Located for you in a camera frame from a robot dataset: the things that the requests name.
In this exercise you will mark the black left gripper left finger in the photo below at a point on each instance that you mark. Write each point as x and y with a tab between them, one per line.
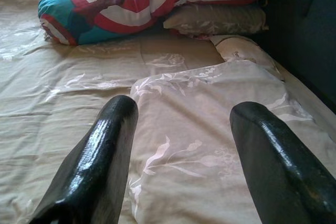
89	169

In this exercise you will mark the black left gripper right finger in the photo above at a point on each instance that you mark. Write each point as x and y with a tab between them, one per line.
283	176

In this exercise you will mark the grey floral bed sheet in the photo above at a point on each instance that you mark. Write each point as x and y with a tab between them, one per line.
52	90

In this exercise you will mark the small cream pillow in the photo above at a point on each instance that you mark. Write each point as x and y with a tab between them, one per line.
244	48

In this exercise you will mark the dark grey sofa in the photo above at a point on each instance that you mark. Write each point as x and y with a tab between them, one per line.
302	24

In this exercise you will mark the red white blue bolster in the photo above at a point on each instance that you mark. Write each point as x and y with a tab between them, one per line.
118	11

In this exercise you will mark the olive floral pillow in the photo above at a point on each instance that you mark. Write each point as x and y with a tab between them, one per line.
218	19

